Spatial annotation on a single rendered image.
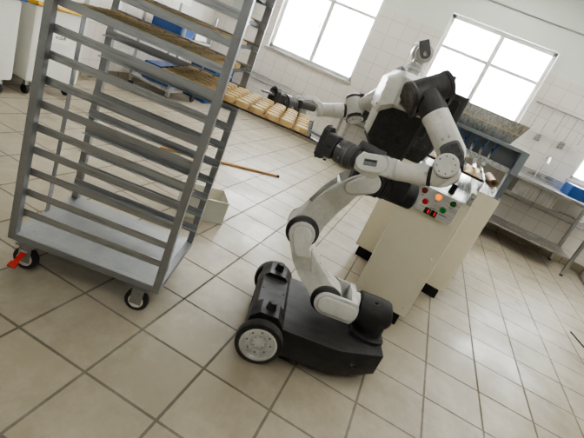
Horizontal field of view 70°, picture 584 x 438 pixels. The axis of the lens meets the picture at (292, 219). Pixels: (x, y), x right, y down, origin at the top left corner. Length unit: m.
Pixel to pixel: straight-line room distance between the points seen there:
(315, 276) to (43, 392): 1.08
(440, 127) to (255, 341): 1.10
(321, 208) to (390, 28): 4.93
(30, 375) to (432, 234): 1.91
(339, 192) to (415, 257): 0.89
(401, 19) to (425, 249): 4.50
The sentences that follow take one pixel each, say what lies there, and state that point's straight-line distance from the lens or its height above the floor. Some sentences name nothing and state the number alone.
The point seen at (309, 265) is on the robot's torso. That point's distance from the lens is 1.84.
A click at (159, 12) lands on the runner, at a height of 1.14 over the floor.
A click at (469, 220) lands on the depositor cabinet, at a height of 0.64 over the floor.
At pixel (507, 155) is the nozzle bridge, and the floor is 1.11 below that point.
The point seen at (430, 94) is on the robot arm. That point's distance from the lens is 1.48.
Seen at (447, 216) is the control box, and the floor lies 0.74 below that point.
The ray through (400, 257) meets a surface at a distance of 2.48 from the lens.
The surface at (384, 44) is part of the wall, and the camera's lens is 6.46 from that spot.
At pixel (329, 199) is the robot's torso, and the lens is 1.73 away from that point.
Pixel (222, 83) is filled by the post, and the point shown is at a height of 1.01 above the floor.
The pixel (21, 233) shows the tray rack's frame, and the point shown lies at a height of 0.15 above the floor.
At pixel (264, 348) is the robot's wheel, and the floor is 0.08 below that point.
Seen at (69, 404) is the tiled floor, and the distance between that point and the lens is 1.58.
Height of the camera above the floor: 1.22
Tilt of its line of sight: 21 degrees down
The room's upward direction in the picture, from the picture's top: 24 degrees clockwise
